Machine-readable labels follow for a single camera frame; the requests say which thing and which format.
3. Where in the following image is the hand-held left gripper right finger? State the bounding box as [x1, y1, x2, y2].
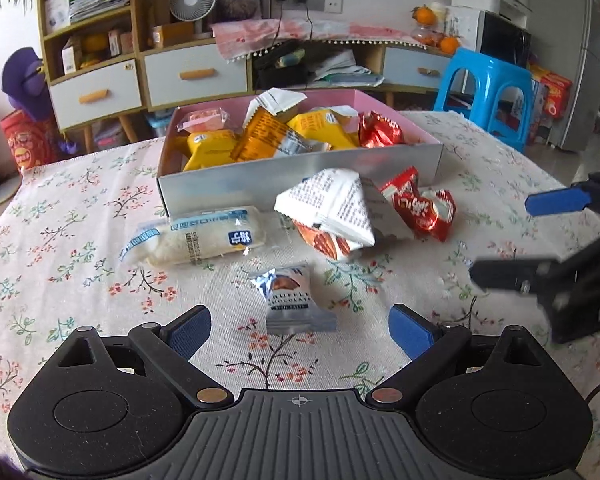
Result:
[367, 305, 552, 409]

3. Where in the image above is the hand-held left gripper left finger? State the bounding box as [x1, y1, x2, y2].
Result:
[45, 305, 233, 409]

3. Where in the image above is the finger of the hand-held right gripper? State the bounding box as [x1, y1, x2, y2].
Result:
[469, 258, 564, 296]
[525, 172, 600, 222]

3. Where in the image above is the silver chocolate packet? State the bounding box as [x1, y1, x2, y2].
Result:
[246, 262, 339, 336]

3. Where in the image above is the pink cardboard box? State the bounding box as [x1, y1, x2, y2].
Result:
[156, 89, 443, 219]

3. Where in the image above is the red snack packet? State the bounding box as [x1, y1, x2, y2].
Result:
[357, 110, 406, 149]
[379, 166, 457, 244]

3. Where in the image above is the orange and white snack packet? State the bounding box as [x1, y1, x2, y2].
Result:
[231, 87, 332, 162]

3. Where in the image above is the pink snack packet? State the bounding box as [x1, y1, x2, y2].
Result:
[178, 109, 231, 134]

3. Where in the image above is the yellow snack packet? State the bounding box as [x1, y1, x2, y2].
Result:
[286, 106, 362, 152]
[181, 129, 242, 171]

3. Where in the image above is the white blue bread packet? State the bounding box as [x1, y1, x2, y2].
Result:
[118, 205, 269, 269]

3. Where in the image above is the red snack carton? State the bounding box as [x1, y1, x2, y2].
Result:
[526, 62, 574, 122]

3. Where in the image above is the blue plastic stool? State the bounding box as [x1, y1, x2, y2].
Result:
[432, 48, 534, 154]

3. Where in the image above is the floral tablecloth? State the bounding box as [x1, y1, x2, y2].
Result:
[0, 109, 600, 480]

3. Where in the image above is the grey refrigerator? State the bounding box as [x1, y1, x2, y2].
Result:
[549, 0, 600, 154]

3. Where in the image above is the white printed snack packet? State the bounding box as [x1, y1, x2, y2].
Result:
[273, 168, 377, 247]

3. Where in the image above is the white microwave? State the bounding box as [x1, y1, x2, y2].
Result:
[442, 5, 532, 69]

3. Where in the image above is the clear bin with blue lid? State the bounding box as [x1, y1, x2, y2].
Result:
[144, 110, 174, 139]

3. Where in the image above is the clear storage bin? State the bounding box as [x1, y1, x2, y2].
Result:
[92, 119, 132, 152]

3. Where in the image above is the round white board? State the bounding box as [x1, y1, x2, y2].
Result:
[0, 174, 24, 212]

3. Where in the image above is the pile of white bags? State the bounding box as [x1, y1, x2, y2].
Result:
[311, 49, 387, 89]

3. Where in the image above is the red gift bag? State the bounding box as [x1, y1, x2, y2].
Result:
[0, 109, 62, 174]

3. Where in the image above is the low wooden cabinet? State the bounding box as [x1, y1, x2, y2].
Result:
[139, 35, 455, 112]

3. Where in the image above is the black case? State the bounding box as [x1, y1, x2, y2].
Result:
[253, 41, 314, 89]

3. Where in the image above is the pink cherry-print cloth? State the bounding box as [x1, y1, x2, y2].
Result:
[212, 16, 429, 64]

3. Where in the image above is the purple plush hat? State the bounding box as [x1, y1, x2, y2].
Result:
[0, 47, 49, 122]

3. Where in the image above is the brown cardboard box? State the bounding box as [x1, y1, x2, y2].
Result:
[152, 21, 195, 49]

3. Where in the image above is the small white box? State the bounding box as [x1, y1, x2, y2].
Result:
[61, 39, 79, 76]

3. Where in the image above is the wooden shelf cabinet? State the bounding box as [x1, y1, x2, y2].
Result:
[36, 0, 147, 137]

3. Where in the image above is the stack of papers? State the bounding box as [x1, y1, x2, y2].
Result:
[67, 0, 131, 24]

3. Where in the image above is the white carton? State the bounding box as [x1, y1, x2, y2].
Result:
[43, 0, 71, 29]

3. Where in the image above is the white drawer with wooden handle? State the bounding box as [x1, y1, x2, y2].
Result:
[143, 45, 249, 107]
[47, 58, 144, 132]
[382, 46, 454, 92]

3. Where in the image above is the black power cable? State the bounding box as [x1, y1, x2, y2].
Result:
[271, 0, 315, 86]

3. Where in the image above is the wall socket strip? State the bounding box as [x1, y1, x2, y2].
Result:
[275, 0, 344, 14]

